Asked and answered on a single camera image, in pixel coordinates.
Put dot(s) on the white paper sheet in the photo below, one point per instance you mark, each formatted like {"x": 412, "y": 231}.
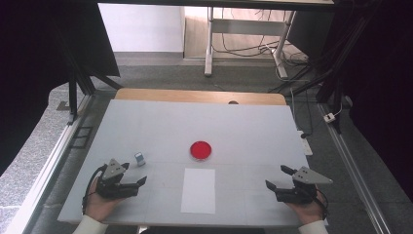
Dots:
{"x": 198, "y": 191}

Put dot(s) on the person's right hand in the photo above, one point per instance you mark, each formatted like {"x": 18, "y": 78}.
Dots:
{"x": 310, "y": 213}

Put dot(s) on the white power strip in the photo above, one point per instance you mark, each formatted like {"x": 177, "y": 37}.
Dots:
{"x": 306, "y": 144}

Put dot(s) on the wooden table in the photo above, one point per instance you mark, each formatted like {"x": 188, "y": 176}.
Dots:
{"x": 195, "y": 96}

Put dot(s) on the black curtain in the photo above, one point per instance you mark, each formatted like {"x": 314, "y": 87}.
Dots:
{"x": 380, "y": 81}
{"x": 35, "y": 48}

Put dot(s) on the round red ink dish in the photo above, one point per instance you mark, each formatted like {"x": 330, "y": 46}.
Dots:
{"x": 201, "y": 150}

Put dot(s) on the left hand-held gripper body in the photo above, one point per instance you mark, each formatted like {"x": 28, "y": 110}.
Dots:
{"x": 113, "y": 190}

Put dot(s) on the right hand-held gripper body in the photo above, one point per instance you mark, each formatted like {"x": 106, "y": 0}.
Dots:
{"x": 298, "y": 194}

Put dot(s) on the person's left hand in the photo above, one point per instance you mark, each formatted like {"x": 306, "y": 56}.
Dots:
{"x": 97, "y": 208}

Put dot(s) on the aluminium floor rail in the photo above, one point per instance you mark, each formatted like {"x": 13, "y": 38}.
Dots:
{"x": 354, "y": 169}
{"x": 48, "y": 169}

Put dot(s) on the black metal stand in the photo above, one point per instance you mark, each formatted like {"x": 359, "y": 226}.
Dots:
{"x": 73, "y": 94}

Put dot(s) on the small white plug adapter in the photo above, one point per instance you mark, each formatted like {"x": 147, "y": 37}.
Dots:
{"x": 329, "y": 117}

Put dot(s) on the white and blue stamp cap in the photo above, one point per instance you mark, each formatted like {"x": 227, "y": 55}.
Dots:
{"x": 141, "y": 162}

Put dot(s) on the white metal desk frame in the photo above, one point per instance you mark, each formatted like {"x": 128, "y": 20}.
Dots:
{"x": 246, "y": 27}

